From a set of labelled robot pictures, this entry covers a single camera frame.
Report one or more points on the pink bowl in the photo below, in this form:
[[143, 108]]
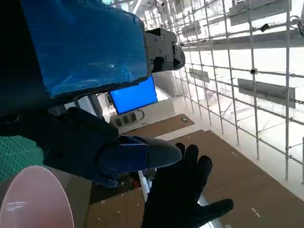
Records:
[[35, 199]]

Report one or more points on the blue monitor screen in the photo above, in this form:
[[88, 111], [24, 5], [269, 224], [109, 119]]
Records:
[[135, 97]]

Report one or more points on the green cutting mat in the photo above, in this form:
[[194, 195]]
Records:
[[14, 154]]

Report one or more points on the small grey rectangular panel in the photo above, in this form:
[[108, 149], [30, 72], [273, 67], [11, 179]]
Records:
[[199, 74]]

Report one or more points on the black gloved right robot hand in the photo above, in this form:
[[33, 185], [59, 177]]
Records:
[[175, 194]]

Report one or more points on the white power strip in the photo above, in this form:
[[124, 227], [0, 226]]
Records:
[[123, 118]]

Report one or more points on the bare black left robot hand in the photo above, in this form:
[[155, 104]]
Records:
[[83, 47]]

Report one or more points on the black dome sensor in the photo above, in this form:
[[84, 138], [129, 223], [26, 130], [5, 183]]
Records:
[[253, 71]]

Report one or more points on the small black frame camera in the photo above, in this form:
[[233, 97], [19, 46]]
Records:
[[264, 27]]

